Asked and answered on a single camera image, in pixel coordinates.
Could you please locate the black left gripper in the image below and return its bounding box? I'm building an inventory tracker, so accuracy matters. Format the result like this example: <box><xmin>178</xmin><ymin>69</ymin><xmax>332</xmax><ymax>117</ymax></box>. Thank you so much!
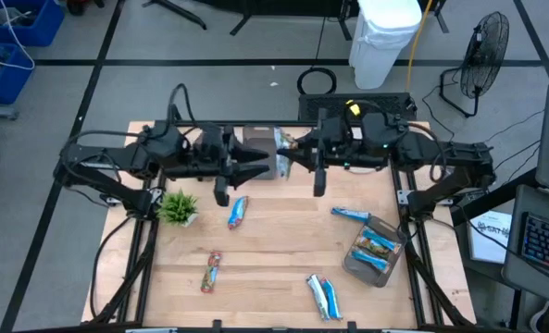
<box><xmin>187</xmin><ymin>123</ymin><xmax>272</xmax><ymax>208</ymax></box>

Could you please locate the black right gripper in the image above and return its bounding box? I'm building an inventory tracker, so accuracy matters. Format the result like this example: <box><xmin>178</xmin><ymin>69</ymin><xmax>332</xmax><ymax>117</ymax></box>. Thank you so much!
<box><xmin>278</xmin><ymin>107</ymin><xmax>365</xmax><ymax>198</ymax></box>

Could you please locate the Chewy bar blue red wrapper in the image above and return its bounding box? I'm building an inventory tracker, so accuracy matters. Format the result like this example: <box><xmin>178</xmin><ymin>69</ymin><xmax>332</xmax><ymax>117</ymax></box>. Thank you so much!
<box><xmin>227</xmin><ymin>195</ymin><xmax>250</xmax><ymax>231</ymax></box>

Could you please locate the black mesh computer case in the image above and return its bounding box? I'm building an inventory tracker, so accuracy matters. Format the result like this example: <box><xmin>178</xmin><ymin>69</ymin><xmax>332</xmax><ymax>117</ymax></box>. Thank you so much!
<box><xmin>297</xmin><ymin>92</ymin><xmax>418</xmax><ymax>124</ymax></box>

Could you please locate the green plant in white pot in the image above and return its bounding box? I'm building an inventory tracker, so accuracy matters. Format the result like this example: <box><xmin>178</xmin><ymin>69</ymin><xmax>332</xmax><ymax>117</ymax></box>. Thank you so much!
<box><xmin>156</xmin><ymin>190</ymin><xmax>200</xmax><ymax>228</ymax></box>

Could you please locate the white trash can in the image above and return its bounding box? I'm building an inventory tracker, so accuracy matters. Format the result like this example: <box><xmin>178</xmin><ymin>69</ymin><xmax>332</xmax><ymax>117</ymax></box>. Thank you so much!
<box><xmin>347</xmin><ymin>0</ymin><xmax>423</xmax><ymax>91</ymax></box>

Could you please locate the black partition screen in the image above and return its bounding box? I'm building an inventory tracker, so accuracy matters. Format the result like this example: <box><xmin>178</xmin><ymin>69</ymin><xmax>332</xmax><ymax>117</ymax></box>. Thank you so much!
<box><xmin>142</xmin><ymin>0</ymin><xmax>451</xmax><ymax>38</ymax></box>

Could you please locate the white printed paper sheet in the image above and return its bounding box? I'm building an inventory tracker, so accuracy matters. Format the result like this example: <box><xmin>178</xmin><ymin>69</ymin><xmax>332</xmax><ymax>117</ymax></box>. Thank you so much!
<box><xmin>468</xmin><ymin>210</ymin><xmax>513</xmax><ymax>265</ymax></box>

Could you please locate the black floor fan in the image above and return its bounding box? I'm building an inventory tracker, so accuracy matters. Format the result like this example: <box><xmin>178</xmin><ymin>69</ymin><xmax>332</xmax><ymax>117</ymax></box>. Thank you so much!
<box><xmin>439</xmin><ymin>11</ymin><xmax>510</xmax><ymax>118</ymax></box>

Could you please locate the grey desk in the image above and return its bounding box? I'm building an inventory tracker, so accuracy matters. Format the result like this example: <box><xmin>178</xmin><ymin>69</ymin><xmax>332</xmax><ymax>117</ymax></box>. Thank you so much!
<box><xmin>502</xmin><ymin>183</ymin><xmax>549</xmax><ymax>297</ymax></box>

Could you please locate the blue storage bin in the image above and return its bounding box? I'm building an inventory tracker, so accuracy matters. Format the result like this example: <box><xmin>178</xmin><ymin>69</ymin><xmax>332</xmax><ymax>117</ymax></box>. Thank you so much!
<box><xmin>0</xmin><ymin>43</ymin><xmax>35</xmax><ymax>105</ymax></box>
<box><xmin>0</xmin><ymin>0</ymin><xmax>66</xmax><ymax>47</ymax></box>

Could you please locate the black backlit keyboard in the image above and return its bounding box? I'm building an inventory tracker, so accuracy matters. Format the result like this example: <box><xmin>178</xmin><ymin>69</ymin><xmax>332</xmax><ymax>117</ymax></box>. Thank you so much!
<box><xmin>521</xmin><ymin>212</ymin><xmax>549</xmax><ymax>278</ymax></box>

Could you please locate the black coiled cable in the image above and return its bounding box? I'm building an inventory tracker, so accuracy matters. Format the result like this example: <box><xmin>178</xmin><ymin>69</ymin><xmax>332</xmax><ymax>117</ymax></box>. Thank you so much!
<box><xmin>296</xmin><ymin>67</ymin><xmax>338</xmax><ymax>97</ymax></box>

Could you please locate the yellow hanging cable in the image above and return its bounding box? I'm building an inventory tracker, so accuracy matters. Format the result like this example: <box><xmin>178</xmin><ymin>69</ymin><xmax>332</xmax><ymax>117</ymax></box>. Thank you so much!
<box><xmin>404</xmin><ymin>0</ymin><xmax>435</xmax><ymax>93</ymax></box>

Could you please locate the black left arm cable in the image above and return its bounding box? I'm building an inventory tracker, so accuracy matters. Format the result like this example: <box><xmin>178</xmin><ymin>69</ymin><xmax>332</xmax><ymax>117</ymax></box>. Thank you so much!
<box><xmin>89</xmin><ymin>215</ymin><xmax>134</xmax><ymax>320</ymax></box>

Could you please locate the white cable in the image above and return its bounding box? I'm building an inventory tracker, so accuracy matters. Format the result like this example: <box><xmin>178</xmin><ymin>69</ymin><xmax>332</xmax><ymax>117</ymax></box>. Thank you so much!
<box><xmin>0</xmin><ymin>0</ymin><xmax>36</xmax><ymax>71</ymax></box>

